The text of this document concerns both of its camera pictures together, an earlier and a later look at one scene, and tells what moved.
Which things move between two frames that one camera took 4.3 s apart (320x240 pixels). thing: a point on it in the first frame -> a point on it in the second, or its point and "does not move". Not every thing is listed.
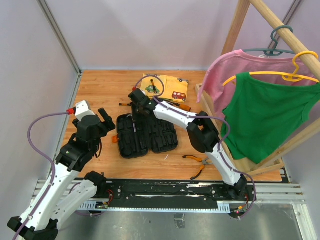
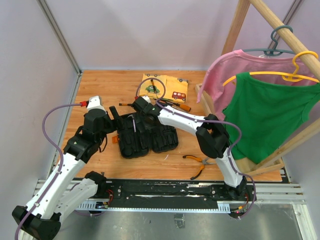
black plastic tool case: x=137 y=137 does not move
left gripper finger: x=103 y=113 -> x=115 y=114
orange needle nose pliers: x=204 y=162 does not move
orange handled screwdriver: x=182 y=107 does not move
